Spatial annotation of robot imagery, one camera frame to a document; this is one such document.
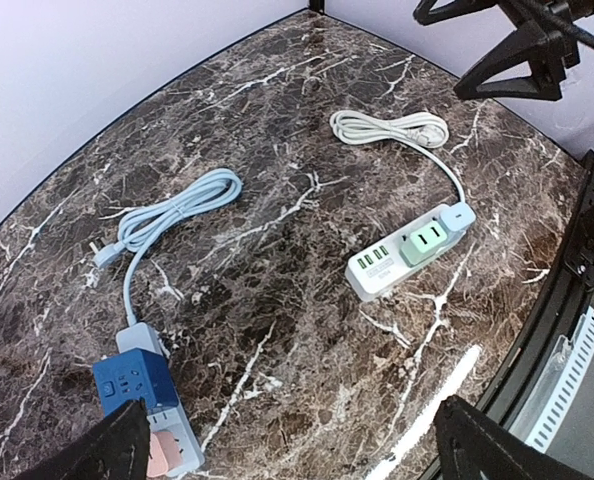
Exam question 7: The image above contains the pink plug adapter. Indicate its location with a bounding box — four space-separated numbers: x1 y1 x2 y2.
146 430 183 478

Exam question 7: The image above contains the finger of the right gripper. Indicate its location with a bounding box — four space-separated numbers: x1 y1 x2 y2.
413 0 505 25
454 20 577 100

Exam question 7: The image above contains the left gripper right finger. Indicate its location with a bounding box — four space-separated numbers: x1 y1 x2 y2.
434 397 594 479

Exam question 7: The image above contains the right black frame post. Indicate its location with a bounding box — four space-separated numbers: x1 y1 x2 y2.
308 0 325 14

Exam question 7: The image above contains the light blue plug adapter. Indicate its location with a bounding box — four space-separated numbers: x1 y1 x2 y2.
438 202 476 233

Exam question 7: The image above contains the light blue power strip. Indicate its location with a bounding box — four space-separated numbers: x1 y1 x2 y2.
116 322 205 479

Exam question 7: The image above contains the white power strip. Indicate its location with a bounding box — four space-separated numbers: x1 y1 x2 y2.
345 204 472 302

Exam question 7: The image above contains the green plug adapter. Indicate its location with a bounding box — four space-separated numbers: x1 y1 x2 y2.
400 220 448 267

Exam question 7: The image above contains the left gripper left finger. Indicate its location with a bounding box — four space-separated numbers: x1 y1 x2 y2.
17 400 150 480

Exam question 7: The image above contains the light blue power cable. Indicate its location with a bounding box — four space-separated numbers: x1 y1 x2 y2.
92 168 243 326

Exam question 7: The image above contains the blue cube socket adapter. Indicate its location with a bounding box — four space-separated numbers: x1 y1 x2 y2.
92 348 179 416

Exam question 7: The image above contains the grey slotted cable duct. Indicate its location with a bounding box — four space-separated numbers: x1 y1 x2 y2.
525 306 594 453

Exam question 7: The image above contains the black front rail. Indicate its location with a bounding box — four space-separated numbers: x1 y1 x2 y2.
416 149 594 480

